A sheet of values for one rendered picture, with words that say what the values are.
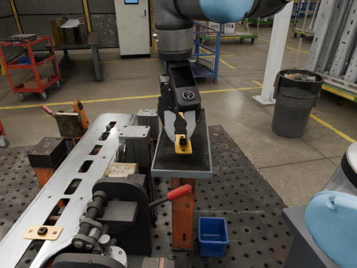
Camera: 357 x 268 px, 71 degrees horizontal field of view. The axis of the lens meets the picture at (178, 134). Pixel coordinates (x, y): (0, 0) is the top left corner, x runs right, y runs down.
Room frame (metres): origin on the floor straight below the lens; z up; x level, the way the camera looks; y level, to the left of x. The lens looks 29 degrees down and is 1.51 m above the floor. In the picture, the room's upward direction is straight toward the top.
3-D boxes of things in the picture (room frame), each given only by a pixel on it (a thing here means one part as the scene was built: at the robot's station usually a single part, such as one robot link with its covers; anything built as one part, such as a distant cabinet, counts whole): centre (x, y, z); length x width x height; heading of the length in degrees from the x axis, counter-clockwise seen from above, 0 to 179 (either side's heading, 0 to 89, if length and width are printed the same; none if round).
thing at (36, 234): (0.41, 0.33, 1.01); 0.08 x 0.04 x 0.01; 87
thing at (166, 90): (0.54, 0.01, 1.35); 0.09 x 0.08 x 0.12; 8
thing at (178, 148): (0.51, -0.01, 1.20); 0.08 x 0.04 x 0.01; 2
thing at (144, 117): (0.99, 0.13, 0.88); 0.11 x 0.10 x 0.36; 87
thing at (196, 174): (0.62, -0.02, 1.16); 0.37 x 0.14 x 0.02; 177
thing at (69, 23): (5.64, 2.20, 0.57); 1.86 x 0.90 x 1.14; 16
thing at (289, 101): (2.77, -1.37, 0.36); 0.54 x 0.50 x 0.73; 103
